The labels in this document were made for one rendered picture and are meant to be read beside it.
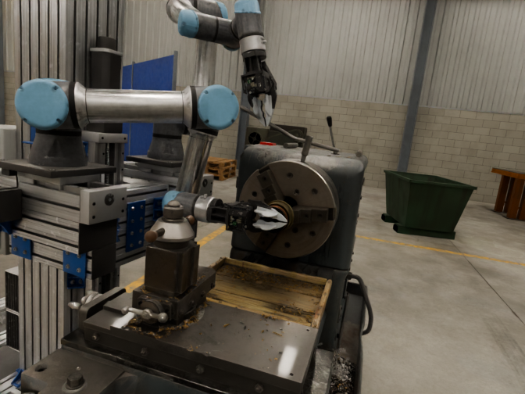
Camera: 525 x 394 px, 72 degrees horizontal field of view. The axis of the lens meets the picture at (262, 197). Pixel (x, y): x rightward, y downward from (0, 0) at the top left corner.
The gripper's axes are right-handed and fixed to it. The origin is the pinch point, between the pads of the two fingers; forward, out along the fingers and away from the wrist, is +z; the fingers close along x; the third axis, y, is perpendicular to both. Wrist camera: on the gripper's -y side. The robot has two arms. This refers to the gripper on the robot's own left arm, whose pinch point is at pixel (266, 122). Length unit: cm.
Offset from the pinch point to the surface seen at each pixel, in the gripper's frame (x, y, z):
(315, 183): 12.4, -0.2, 20.7
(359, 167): 25.1, -17.2, 18.7
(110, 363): -15, 63, 42
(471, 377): 69, -120, 158
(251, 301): -4, 25, 47
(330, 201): 16.0, -0.3, 26.7
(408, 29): 152, -1013, -288
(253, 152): -11.5, -17.4, 8.0
